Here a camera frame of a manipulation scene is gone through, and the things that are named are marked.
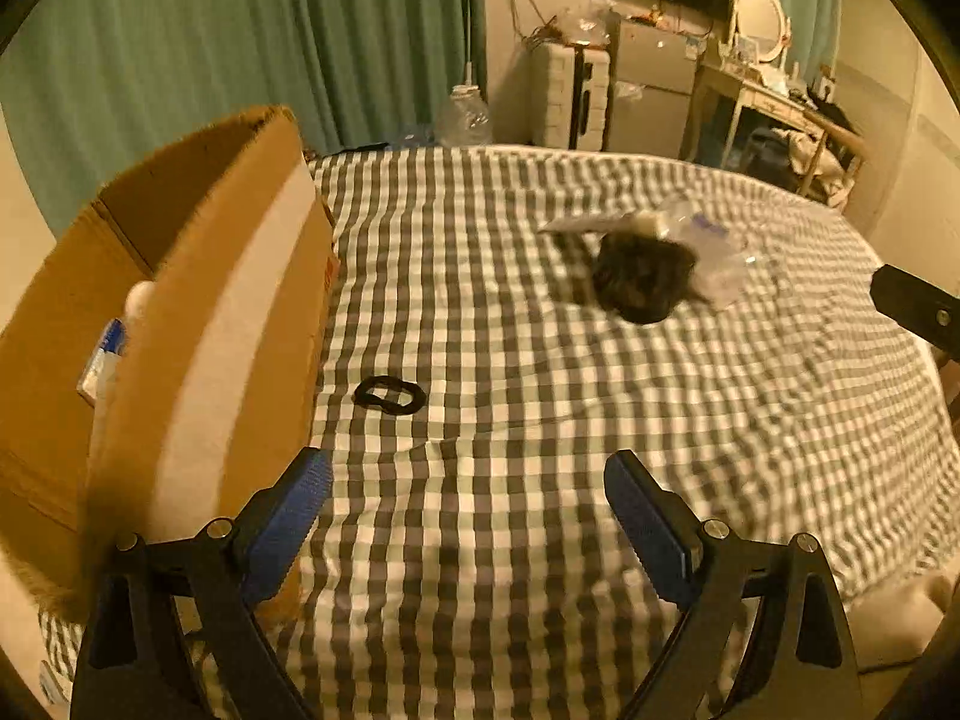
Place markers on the wooden dressing table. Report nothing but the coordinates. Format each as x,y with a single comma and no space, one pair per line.
757,94

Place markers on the grey checkered blanket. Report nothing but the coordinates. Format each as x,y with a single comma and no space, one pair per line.
487,315

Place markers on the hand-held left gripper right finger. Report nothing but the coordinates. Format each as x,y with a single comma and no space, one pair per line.
645,525

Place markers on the silver mini fridge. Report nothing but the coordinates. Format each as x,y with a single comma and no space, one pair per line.
652,105

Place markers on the white sock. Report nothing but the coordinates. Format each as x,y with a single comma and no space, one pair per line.
585,223
139,304

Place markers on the thin white pole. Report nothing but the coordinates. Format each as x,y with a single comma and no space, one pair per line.
468,15

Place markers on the dark furry round object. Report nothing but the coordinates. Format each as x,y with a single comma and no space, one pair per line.
637,281

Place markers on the white framed mirror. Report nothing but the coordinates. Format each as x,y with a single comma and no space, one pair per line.
761,19

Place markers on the bluish clear plastic bag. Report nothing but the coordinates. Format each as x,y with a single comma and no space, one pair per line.
412,136

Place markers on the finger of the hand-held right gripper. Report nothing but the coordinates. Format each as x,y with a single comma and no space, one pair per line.
922,307

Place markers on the large clear water jug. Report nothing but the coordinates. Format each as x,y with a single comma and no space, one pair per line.
465,118

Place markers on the pile of clothes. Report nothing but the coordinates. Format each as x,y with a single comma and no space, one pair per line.
821,146

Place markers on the cardboard box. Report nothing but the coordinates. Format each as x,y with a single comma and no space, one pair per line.
255,187

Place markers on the blue white packet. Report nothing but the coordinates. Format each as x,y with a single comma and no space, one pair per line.
101,364

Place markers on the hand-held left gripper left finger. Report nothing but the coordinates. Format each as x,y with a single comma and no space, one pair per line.
292,525

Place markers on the white drawer cabinet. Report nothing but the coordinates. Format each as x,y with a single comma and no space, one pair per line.
562,97

